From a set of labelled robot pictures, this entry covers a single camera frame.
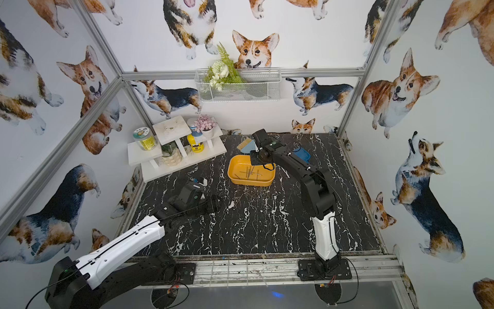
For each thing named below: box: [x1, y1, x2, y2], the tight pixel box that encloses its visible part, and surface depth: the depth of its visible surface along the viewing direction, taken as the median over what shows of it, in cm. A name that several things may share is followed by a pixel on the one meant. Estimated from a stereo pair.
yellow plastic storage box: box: [227, 154, 277, 187], surface depth 105 cm
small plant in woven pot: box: [161, 140, 183, 168], surface depth 106 cm
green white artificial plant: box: [203, 41, 246, 92], surface depth 82 cm
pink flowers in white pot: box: [193, 113, 219, 139], surface depth 95 cm
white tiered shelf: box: [127, 115, 228, 183], surface depth 105 cm
